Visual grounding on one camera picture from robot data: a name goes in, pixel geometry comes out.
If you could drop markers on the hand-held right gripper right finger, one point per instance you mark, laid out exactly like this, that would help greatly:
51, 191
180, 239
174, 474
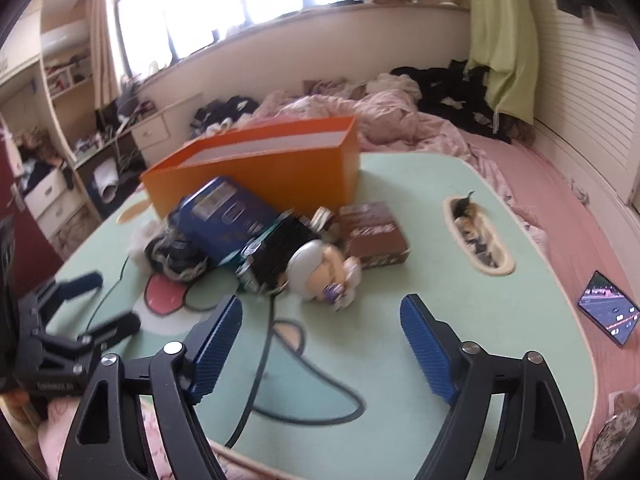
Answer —
430, 350

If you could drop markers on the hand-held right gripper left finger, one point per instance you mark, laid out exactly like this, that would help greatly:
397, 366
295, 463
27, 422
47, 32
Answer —
215, 350

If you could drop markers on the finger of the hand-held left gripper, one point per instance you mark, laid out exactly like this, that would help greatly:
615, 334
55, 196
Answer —
75, 282
115, 327

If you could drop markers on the white fluffy fur band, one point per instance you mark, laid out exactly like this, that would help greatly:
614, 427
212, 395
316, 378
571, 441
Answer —
145, 234

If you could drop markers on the black lace-trimmed garment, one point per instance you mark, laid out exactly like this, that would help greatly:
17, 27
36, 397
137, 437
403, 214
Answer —
172, 257

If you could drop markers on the green toy car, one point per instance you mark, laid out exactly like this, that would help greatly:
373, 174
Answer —
270, 260

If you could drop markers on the red patterned box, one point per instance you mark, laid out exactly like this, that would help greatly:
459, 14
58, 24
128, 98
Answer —
375, 235

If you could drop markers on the blue rectangular box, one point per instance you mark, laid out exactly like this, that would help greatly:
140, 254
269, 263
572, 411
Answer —
225, 220

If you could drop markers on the white round-headed figurine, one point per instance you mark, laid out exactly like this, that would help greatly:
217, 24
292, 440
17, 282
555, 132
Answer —
320, 270

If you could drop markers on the orange cardboard box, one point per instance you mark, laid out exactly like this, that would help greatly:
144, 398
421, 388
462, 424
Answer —
280, 175

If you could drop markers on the green cartoon desktop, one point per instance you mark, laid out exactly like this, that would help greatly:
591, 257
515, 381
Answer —
450, 300

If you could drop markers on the white drawer cabinet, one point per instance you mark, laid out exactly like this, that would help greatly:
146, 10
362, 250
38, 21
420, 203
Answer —
50, 200

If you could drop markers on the pink rose-print fabric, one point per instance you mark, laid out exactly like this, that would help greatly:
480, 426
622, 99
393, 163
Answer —
150, 435

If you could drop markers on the rolled white paper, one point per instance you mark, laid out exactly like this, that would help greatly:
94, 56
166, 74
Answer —
106, 180

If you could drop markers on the patterned lace strip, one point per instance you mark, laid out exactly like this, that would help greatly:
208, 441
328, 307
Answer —
477, 240

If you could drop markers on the black bow hair clip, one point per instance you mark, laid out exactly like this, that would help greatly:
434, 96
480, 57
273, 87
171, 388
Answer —
464, 202

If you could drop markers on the white desk with drawer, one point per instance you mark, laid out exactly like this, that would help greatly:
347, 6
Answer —
155, 132

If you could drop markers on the smartphone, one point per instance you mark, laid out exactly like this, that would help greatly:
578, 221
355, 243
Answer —
607, 307

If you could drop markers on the beige floral cloth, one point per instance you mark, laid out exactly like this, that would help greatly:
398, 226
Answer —
617, 435

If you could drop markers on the white bookshelf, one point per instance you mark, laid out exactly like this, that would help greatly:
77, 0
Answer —
70, 75

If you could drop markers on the black and white clothes pile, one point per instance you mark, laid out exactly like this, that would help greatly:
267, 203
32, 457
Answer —
225, 112

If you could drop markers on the pink quilt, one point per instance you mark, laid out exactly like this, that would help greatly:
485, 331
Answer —
400, 120

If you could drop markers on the beige window curtain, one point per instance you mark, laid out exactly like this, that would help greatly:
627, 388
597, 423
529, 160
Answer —
105, 35

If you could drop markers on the white louvered wardrobe doors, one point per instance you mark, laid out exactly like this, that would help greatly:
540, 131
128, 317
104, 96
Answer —
595, 110

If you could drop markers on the window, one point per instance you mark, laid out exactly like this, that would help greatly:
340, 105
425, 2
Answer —
225, 5

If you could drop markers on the light green hanging cloth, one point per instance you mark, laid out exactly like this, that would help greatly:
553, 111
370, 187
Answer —
505, 40

